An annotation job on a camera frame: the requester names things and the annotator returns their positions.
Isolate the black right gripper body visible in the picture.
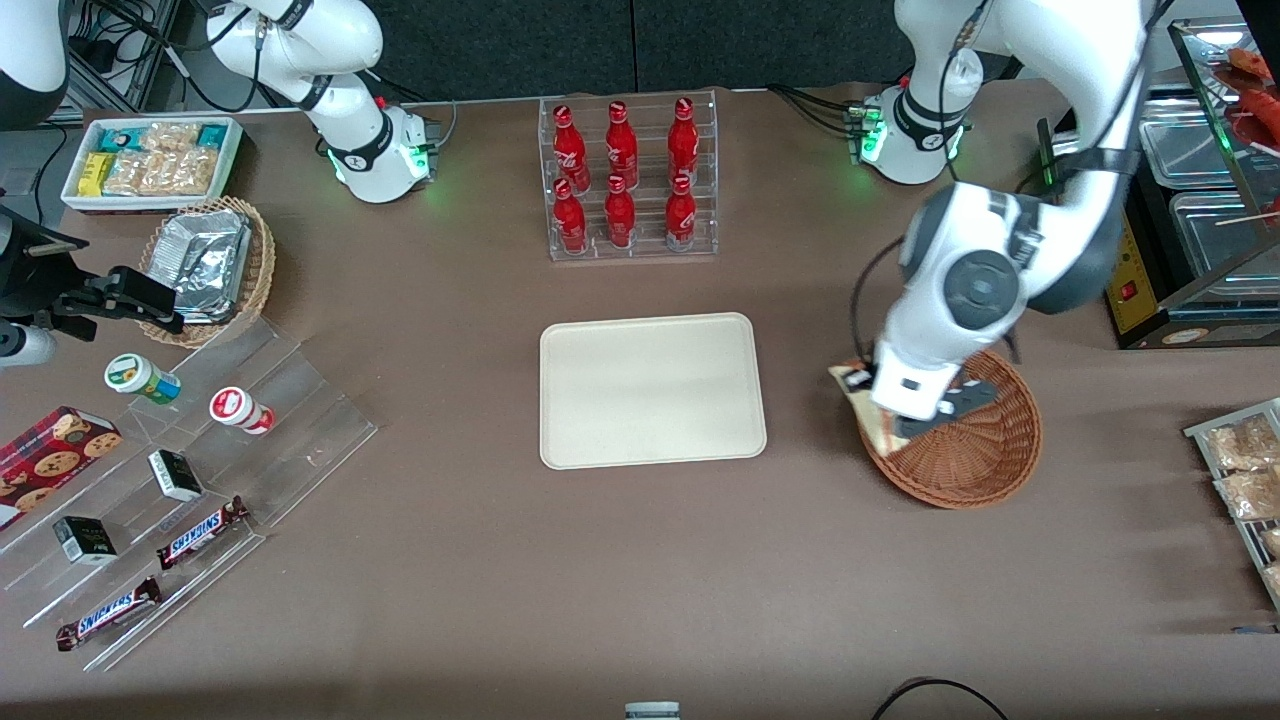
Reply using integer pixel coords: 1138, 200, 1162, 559
0, 205, 91, 321

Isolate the triangle sandwich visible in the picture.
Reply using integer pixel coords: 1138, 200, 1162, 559
828, 360, 904, 458

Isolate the brown wicker basket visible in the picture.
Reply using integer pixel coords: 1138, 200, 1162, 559
858, 348, 1043, 511

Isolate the light wicker basket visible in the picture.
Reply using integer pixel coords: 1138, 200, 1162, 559
140, 197, 276, 349

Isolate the cream plastic tray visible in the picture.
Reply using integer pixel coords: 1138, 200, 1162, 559
539, 312, 768, 471

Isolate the tray of wrapped pastries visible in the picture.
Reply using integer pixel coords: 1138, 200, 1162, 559
1183, 398, 1280, 611

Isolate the steel food tray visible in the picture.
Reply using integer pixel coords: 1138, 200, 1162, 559
1140, 95, 1241, 191
1170, 190, 1280, 281

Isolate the silver foil pack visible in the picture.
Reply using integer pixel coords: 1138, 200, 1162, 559
153, 210, 253, 291
175, 245, 247, 323

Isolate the green lid cup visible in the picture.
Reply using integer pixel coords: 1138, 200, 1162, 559
104, 353, 183, 405

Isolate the white snack container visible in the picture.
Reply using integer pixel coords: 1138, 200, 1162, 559
62, 116, 244, 214

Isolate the clear bag of crackers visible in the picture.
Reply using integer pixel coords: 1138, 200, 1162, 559
140, 122, 201, 153
105, 150, 216, 196

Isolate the red lid cup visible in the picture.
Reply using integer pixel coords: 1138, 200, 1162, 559
209, 387, 276, 436

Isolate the small black box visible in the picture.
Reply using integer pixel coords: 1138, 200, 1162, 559
148, 449, 204, 503
52, 515, 119, 566

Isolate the red cookie box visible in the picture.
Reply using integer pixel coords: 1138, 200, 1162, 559
0, 405, 123, 531

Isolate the clear acrylic step stand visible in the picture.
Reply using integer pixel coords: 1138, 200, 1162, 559
0, 318, 379, 673

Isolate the food warmer with yellow panel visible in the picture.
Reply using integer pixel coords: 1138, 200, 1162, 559
1105, 20, 1280, 351

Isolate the red Coca-Cola bottle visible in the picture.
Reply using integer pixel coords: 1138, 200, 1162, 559
604, 175, 637, 249
553, 104, 591, 191
553, 178, 589, 254
667, 97, 699, 183
665, 175, 698, 253
605, 101, 639, 186

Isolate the Snickers bar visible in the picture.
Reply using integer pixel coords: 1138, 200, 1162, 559
156, 496, 251, 571
55, 576, 163, 653

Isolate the clear acrylic bottle rack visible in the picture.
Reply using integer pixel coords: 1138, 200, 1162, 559
538, 90, 719, 263

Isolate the red food in warmer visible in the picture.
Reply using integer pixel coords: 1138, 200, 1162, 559
1225, 45, 1280, 131

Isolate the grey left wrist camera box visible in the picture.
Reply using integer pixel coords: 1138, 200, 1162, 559
938, 378, 1001, 417

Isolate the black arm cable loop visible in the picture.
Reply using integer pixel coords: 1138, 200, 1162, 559
850, 237, 906, 366

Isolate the black background cable bundle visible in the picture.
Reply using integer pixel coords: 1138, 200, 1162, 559
70, 0, 261, 113

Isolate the black cable on table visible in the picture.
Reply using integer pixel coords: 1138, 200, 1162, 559
870, 677, 1009, 720

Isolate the black base cable bundle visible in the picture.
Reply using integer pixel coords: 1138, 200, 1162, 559
768, 85, 863, 136

